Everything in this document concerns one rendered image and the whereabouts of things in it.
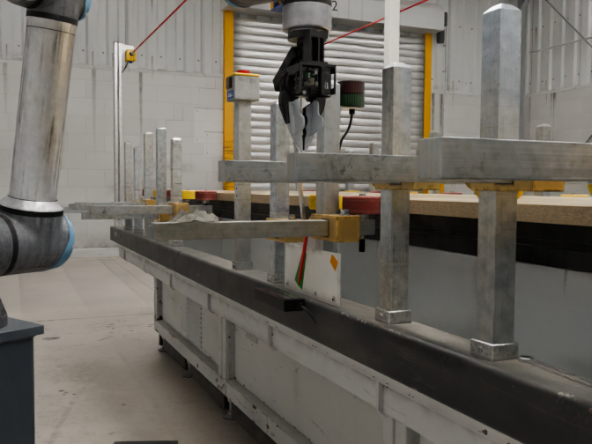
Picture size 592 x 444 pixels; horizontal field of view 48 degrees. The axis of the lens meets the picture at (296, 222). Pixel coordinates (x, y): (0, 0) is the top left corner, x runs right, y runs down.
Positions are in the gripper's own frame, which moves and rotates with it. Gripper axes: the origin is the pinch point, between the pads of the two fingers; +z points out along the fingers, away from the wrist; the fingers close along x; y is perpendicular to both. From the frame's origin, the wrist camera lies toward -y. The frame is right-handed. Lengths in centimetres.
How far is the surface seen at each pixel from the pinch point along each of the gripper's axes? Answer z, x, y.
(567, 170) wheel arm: 7, -11, 76
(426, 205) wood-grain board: 11.4, 22.1, 9.2
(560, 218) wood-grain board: 12.3, 22.2, 42.4
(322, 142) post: -0.7, 6.1, -3.4
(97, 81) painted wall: -122, 63, -774
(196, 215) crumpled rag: 13.2, -20.4, 1.0
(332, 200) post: 10.7, 8.2, -2.8
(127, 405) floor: 101, -4, -167
